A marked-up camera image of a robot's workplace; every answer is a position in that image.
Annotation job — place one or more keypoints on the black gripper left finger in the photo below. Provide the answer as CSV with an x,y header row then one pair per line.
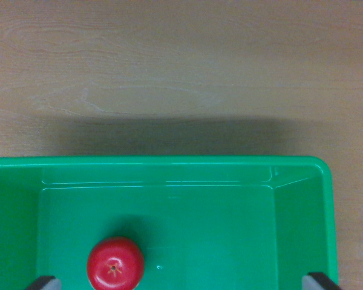
x,y
45,283

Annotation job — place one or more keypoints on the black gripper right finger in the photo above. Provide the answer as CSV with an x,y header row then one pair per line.
x,y
316,282

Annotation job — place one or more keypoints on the red apple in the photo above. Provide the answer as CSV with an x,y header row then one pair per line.
x,y
115,264

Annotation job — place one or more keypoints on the green plastic bin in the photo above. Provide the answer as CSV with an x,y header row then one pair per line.
x,y
199,217

